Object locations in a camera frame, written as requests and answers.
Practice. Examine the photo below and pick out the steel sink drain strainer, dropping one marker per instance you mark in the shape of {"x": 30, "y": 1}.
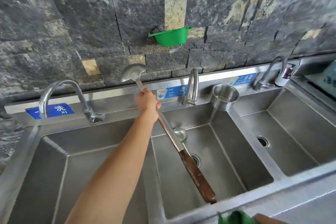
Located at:
{"x": 197, "y": 160}

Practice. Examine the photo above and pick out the chrome gooseneck faucet red dot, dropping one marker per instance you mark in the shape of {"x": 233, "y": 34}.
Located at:
{"x": 81, "y": 95}

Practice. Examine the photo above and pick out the person's left hand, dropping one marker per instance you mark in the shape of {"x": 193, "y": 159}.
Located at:
{"x": 147, "y": 103}

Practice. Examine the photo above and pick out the dark steel wool scourer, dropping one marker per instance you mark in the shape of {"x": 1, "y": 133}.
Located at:
{"x": 157, "y": 30}

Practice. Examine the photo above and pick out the blue sign with yellow picture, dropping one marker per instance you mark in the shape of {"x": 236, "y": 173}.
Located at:
{"x": 244, "y": 79}

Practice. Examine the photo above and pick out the green plastic object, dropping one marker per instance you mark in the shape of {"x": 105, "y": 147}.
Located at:
{"x": 172, "y": 37}

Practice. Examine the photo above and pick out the person's right hand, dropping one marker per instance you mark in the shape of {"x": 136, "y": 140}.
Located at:
{"x": 267, "y": 220}

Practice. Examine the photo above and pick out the plain chrome gooseneck faucet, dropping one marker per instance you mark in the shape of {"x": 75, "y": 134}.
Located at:
{"x": 195, "y": 84}

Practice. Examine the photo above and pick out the blue sign with droplet picture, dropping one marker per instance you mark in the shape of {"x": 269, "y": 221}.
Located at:
{"x": 170, "y": 92}

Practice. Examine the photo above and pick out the steel cylindrical cup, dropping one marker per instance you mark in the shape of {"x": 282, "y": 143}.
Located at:
{"x": 225, "y": 100}

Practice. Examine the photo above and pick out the chrome faucet with filter tip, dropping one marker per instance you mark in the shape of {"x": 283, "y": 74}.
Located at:
{"x": 284, "y": 74}

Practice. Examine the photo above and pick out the blue rectangular sign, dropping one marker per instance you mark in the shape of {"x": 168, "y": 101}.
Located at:
{"x": 60, "y": 109}

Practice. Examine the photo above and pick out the bright green cloth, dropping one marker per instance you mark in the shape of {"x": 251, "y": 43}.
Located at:
{"x": 236, "y": 218}

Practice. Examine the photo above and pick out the person's left forearm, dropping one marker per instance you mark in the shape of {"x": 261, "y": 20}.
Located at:
{"x": 110, "y": 174}

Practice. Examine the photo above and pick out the stainless steel sink unit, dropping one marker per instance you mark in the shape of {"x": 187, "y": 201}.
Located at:
{"x": 236, "y": 139}

